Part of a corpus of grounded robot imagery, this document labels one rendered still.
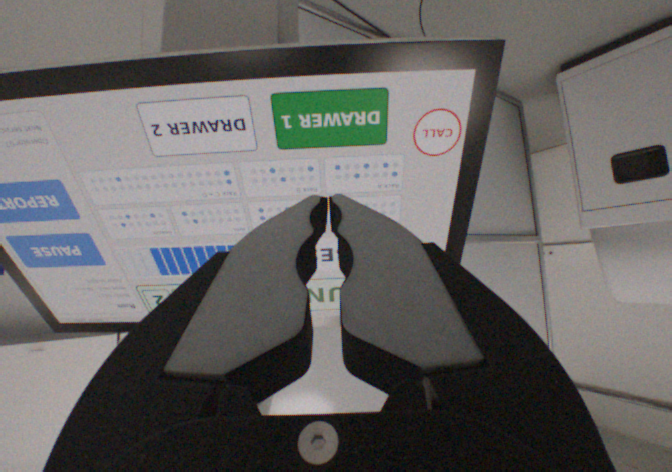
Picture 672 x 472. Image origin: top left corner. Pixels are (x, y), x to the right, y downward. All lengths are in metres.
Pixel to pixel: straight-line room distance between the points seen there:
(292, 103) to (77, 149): 0.20
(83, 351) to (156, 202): 2.43
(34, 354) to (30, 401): 0.28
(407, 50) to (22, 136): 0.33
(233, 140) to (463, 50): 0.19
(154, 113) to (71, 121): 0.07
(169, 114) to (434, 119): 0.22
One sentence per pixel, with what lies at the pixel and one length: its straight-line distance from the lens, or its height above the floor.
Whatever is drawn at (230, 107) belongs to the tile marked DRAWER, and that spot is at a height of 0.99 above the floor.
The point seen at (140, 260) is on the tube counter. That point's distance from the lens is 0.39.
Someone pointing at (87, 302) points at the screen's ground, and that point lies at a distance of 0.48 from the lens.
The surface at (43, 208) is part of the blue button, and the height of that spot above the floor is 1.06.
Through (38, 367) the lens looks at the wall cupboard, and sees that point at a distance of 2.78.
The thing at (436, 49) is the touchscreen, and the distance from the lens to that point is 0.27.
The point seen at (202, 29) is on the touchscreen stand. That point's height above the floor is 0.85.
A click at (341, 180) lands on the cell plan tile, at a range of 0.29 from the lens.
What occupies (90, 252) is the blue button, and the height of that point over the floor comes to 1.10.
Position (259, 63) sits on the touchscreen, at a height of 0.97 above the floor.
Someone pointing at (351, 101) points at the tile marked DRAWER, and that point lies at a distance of 0.26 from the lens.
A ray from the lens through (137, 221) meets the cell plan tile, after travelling 0.36.
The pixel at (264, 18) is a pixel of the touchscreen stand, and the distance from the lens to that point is 0.43.
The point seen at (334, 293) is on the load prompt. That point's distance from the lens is 0.37.
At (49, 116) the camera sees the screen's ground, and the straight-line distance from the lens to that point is 0.35.
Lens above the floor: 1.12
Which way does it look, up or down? 8 degrees down
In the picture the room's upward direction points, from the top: 177 degrees clockwise
